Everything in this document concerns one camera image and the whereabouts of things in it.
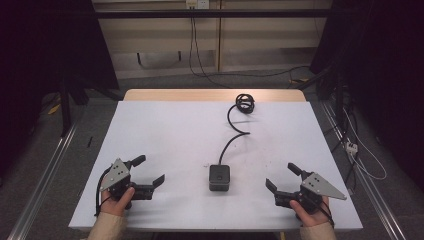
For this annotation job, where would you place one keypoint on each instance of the person's left hand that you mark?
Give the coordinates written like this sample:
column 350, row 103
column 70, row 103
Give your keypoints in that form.
column 116, row 205

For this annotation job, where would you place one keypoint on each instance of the black horizontal bar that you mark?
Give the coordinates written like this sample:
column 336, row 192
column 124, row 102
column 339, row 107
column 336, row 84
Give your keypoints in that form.
column 233, row 13

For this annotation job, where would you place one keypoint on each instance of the wooden table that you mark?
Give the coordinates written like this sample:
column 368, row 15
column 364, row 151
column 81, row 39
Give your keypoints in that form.
column 200, row 95

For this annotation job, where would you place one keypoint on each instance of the black metal stand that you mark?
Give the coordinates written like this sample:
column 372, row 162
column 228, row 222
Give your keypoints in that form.
column 65, row 113

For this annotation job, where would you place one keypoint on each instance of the white table cover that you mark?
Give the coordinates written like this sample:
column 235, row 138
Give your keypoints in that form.
column 173, row 133

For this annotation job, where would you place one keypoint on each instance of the white wall socket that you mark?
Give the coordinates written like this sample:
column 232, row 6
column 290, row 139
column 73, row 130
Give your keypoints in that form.
column 197, row 3

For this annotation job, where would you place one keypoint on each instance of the yellow floor tape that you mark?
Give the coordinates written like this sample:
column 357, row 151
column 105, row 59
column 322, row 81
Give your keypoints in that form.
column 54, row 109
column 299, row 80

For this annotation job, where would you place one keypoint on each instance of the black curtain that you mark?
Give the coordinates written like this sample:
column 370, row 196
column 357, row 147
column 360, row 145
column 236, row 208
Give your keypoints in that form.
column 33, row 50
column 393, row 50

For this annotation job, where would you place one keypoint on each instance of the aluminium floor rail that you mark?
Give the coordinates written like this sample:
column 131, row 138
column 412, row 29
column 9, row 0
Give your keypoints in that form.
column 375, row 200
column 43, row 186

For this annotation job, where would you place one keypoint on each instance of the black power adapter box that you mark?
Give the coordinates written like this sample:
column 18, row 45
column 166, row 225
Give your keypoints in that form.
column 219, row 178

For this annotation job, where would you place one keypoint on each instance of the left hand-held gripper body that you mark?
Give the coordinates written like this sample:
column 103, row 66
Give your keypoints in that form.
column 115, row 174

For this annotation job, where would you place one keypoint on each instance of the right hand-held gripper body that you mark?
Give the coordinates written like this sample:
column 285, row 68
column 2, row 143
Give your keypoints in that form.
column 318, row 186

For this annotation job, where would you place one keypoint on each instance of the person's right hand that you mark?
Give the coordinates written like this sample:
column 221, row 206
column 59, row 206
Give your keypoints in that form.
column 310, row 218

